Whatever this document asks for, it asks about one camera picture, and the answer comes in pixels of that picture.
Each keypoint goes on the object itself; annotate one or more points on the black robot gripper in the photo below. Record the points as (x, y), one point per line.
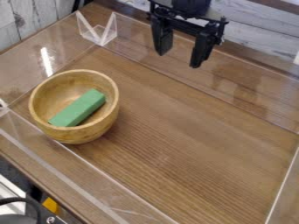
(188, 16)

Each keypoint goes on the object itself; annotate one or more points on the brown wooden bowl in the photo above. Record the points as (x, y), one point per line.
(57, 92)

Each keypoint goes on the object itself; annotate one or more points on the green rectangular block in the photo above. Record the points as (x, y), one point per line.
(75, 113)

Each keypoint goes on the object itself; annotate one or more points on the yellow label tag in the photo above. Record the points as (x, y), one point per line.
(51, 205)

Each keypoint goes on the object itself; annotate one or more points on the clear acrylic corner bracket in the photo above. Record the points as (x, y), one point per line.
(100, 35)

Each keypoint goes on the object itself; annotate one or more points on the clear acrylic tray wall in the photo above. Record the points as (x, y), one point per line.
(83, 189)

